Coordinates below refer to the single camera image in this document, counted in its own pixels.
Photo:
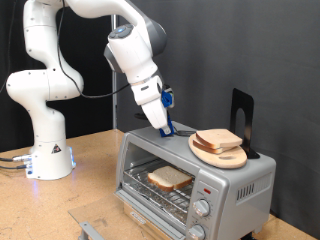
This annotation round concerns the white bread slice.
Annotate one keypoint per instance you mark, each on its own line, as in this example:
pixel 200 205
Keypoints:
pixel 170 178
pixel 218 137
pixel 206 149

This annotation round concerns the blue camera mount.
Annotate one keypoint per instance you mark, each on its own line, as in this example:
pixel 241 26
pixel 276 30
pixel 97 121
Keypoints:
pixel 165 99

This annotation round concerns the silver toaster oven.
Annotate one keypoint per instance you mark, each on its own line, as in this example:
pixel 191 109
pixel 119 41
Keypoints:
pixel 233 186

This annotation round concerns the metal pole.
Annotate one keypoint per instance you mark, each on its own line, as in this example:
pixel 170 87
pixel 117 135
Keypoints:
pixel 114 110

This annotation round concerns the silver oven knob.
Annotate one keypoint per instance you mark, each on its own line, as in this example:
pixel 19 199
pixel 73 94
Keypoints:
pixel 196 232
pixel 201 207

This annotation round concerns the wooden box under oven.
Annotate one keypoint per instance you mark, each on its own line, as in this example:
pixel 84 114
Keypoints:
pixel 140 230

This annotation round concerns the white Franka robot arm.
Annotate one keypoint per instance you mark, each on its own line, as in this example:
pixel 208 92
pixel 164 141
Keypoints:
pixel 43 86

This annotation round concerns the metal spatula with blue block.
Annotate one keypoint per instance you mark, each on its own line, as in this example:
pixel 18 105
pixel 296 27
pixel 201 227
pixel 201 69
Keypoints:
pixel 168 130

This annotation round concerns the glass toaster oven door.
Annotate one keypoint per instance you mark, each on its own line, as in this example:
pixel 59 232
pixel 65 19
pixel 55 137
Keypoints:
pixel 96 213

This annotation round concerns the round wooden cutting board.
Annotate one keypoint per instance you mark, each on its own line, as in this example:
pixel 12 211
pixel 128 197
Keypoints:
pixel 230 160

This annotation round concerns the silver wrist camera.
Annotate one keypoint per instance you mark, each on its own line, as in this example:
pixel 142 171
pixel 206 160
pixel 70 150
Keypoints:
pixel 171 95

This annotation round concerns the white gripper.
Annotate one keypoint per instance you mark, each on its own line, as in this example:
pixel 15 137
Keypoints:
pixel 155 113

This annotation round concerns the black metal bookend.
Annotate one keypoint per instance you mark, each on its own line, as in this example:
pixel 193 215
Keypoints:
pixel 248 103

